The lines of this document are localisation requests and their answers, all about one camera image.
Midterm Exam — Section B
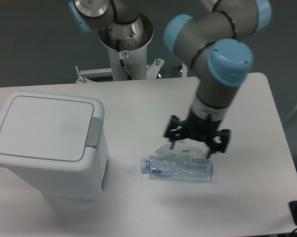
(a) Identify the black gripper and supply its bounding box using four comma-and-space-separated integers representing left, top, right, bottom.
164, 110, 230, 159

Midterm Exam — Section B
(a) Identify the white plastic trash can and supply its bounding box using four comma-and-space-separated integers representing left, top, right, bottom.
0, 91, 108, 200

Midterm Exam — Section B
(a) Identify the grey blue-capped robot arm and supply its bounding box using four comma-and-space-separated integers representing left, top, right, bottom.
69, 0, 272, 154

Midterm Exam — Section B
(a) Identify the clear plastic wrapper packet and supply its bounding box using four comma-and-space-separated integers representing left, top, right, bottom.
155, 140, 204, 158

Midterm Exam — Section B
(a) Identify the clear crushed plastic bottle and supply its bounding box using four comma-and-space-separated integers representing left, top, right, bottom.
140, 156, 214, 182

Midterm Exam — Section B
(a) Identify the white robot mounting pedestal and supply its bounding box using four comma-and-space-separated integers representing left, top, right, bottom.
75, 12, 190, 83

